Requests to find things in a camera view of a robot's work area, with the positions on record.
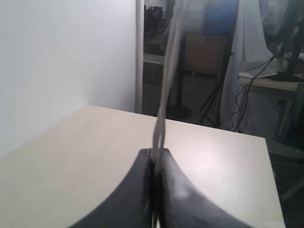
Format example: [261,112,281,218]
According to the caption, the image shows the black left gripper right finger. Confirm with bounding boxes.
[157,149,250,228]

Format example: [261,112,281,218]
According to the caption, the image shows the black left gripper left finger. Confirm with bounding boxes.
[71,149,154,228]

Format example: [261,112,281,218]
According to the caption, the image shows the background desk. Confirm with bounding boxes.
[238,62,303,100]

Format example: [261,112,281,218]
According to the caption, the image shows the black hanging cable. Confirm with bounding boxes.
[229,54,276,131]

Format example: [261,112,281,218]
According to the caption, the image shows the black tripod stand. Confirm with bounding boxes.
[198,41,233,127]

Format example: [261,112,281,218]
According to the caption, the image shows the black stanchion pole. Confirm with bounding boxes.
[166,37,192,120]

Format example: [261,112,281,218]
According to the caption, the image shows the white hanging cloth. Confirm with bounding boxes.
[219,0,288,138]

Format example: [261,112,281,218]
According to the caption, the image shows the aluminium wall edge post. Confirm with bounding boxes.
[135,0,144,114]

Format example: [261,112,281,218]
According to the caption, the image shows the white wired earphones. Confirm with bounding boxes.
[151,0,188,167]

